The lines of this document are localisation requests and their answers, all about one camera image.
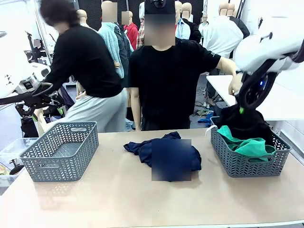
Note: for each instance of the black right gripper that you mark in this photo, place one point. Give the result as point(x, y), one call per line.
point(260, 86)

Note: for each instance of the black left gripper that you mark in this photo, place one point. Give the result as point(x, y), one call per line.
point(38, 99)

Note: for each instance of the dark navy fleece garment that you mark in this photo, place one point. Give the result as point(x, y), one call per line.
point(247, 123)

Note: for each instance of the green garment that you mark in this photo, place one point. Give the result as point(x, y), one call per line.
point(249, 147)

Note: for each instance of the navy blue garment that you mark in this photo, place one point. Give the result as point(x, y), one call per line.
point(142, 152)

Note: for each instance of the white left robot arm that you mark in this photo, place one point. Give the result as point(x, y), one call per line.
point(14, 71)

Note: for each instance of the person's left forearm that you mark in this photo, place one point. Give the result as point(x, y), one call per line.
point(228, 66)

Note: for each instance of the person's right forearm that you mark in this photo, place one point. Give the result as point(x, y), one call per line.
point(135, 109)

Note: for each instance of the person's left hand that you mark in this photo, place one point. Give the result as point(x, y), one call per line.
point(235, 85)

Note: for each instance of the white stand pole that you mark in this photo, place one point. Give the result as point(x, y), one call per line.
point(40, 123)

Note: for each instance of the black bag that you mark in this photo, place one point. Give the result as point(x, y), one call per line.
point(28, 128)

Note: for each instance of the dark purple draped cloth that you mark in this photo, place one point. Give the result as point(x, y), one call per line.
point(67, 99)

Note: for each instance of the royal blue cloth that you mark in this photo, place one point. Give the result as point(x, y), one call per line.
point(205, 121)

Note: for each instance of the white paper tag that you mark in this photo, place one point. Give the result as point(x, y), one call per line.
point(207, 131)

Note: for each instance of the white side table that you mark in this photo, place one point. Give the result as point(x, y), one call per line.
point(285, 104)

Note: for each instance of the clear plastic storage box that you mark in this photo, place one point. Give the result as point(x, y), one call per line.
point(9, 149)

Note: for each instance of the grey plastic lattice basket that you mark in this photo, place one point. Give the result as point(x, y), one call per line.
point(249, 168)
point(59, 168)

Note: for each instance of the person in grey trousers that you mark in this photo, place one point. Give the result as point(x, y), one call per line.
point(83, 59)

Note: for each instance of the person in black t-shirt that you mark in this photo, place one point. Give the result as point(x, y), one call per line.
point(166, 83)

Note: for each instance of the mannequin in dark jacket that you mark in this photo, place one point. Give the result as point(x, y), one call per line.
point(242, 26)

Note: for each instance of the light blue denim garment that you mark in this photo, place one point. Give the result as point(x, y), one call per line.
point(129, 126)

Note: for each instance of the small mannequin in white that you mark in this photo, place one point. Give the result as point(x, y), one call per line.
point(204, 26)

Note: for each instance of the mannequin in black jacket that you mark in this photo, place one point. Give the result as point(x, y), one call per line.
point(193, 31)

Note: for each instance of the mannequin in light-blue fleece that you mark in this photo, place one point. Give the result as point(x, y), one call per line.
point(111, 42)

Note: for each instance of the mannequin in light-blue shirt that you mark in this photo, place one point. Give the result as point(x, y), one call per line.
point(183, 31)

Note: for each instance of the mannequin in dark grey shirt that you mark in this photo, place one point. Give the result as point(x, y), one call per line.
point(124, 52)

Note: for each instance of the mannequin in red jacket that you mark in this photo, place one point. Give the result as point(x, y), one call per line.
point(131, 33)

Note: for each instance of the mannequin in plaid shirt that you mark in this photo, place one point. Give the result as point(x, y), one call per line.
point(141, 31)

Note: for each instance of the black cap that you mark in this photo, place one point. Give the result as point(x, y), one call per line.
point(159, 8)

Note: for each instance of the black head-mounted camera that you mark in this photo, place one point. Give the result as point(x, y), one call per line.
point(158, 2)

